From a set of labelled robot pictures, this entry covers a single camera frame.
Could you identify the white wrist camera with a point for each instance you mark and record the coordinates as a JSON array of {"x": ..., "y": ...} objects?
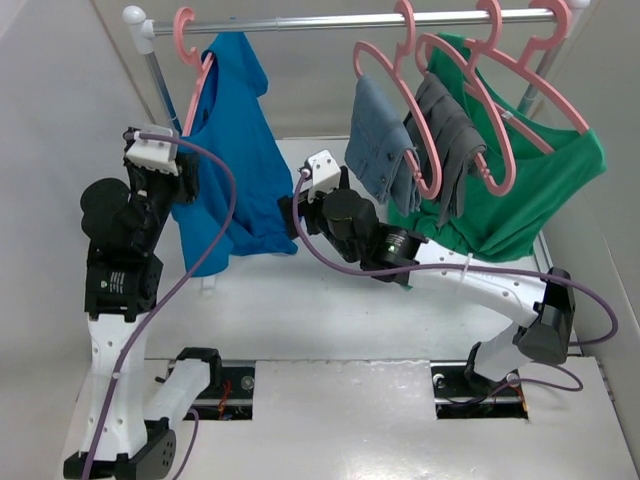
[
  {"x": 325, "y": 173},
  {"x": 153, "y": 154}
]

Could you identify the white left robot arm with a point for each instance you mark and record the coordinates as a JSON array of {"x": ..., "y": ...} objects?
[{"x": 128, "y": 436}]

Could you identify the pink hanger with green shirt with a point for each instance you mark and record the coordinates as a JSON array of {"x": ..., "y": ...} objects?
[{"x": 538, "y": 54}]

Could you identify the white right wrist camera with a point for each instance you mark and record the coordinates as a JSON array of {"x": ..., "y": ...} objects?
[{"x": 325, "y": 173}]

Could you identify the pink plastic hanger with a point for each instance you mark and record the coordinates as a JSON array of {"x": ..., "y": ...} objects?
[{"x": 191, "y": 57}]

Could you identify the green t shirt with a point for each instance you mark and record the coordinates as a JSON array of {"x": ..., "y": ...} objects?
[{"x": 551, "y": 166}]

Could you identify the blue denim jeans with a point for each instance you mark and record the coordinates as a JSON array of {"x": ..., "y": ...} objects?
[{"x": 377, "y": 146}]

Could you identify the grey trousers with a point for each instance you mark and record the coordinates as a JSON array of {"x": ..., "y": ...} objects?
[{"x": 457, "y": 143}]

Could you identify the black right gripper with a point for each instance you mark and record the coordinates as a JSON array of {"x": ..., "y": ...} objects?
[{"x": 308, "y": 210}]

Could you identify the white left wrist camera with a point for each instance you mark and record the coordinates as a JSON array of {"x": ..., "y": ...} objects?
[{"x": 153, "y": 154}]

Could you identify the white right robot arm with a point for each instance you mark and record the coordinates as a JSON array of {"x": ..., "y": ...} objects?
[{"x": 540, "y": 311}]

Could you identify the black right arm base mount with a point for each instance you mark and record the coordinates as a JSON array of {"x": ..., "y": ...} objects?
[{"x": 461, "y": 394}]

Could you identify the metal clothes rack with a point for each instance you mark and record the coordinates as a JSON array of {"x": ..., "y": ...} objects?
[{"x": 144, "y": 31}]

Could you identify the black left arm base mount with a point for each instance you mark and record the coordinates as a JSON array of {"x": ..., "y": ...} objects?
[{"x": 229, "y": 395}]

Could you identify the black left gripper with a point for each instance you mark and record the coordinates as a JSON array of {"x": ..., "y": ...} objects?
[{"x": 185, "y": 182}]

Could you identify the blue t shirt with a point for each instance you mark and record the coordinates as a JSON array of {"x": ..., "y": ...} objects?
[{"x": 236, "y": 212}]

